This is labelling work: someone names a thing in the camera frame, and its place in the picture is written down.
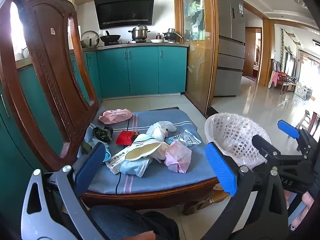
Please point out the wooden furniture piece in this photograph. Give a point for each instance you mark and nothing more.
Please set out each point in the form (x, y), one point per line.
(306, 121)

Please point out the light blue wrapper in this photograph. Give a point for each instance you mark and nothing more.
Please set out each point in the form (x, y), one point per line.
(173, 139)
(107, 153)

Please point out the black range hood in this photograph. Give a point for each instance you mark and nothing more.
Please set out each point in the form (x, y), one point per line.
(125, 10)

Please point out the dark packet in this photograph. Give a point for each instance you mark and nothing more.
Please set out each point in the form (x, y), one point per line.
(101, 133)

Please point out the white bowl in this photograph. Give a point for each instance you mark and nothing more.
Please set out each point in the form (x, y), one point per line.
(157, 40)

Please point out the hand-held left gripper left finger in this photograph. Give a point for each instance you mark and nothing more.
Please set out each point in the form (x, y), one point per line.
(90, 167)

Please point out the glass door with wooden frame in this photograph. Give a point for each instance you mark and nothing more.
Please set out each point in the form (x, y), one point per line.
(197, 67)

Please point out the carved wooden chair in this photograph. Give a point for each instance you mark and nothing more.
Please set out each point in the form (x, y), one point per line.
(50, 67)

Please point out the white packet with beige oval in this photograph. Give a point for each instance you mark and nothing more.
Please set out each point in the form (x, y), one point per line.
(141, 151)

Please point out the teal base cabinets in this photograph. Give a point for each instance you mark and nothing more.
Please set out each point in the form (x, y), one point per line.
(142, 70)

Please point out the pink cloth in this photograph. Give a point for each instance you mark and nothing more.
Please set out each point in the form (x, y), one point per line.
(275, 78)

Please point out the person's right hand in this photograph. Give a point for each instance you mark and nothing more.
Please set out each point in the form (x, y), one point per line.
(307, 198)

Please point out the clear plastic packet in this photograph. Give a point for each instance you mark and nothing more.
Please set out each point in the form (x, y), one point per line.
(187, 137)

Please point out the grey refrigerator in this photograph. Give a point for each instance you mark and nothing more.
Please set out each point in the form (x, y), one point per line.
(230, 42)

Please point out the grey kitchen countertop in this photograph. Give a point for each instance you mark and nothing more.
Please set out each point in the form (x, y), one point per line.
(162, 44)

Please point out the gas stove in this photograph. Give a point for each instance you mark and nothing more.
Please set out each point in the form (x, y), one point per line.
(125, 42)

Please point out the pink plastic packet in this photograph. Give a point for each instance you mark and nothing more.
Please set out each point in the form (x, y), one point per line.
(115, 116)

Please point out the white plastic bag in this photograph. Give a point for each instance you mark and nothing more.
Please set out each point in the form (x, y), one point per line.
(158, 131)

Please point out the white mesh plastic basket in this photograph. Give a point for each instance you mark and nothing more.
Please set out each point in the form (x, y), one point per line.
(233, 132)

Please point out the light blue white bag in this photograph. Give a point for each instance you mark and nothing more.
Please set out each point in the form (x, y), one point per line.
(135, 168)

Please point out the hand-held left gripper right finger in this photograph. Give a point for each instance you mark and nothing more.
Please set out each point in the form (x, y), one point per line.
(221, 167)

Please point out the steel pot with lid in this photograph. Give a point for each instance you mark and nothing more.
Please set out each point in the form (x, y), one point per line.
(140, 32)

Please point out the person's left hand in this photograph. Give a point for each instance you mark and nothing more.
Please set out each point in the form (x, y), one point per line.
(140, 236)

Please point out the pink thin plastic bag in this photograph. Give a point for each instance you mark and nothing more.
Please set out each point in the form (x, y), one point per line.
(177, 157)

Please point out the wooden door frame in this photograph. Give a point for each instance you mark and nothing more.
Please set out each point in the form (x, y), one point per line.
(265, 55)

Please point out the blue striped seat cloth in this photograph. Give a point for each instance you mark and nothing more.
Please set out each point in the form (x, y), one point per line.
(162, 180)

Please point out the white barcode packet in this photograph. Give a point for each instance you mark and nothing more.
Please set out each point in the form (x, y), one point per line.
(116, 162)

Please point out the green vine wall decoration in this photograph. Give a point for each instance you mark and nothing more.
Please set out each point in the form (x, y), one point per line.
(282, 47)

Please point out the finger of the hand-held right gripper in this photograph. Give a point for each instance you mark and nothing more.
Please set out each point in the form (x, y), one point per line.
(287, 128)
(263, 146)

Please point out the round silver lid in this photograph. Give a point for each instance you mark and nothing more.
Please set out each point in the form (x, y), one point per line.
(90, 38)

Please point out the olive green packet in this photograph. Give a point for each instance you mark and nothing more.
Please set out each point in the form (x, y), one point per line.
(87, 148)

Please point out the flat cardboard sheet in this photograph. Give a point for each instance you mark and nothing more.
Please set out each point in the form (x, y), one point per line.
(217, 197)

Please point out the black wok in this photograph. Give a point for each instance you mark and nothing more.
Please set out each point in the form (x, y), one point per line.
(110, 38)

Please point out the wooden interior door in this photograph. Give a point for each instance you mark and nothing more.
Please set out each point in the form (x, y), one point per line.
(250, 52)

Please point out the red foil packet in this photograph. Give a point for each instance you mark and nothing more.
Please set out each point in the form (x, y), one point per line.
(125, 138)

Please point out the person's leg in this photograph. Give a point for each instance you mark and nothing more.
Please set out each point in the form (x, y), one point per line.
(112, 220)

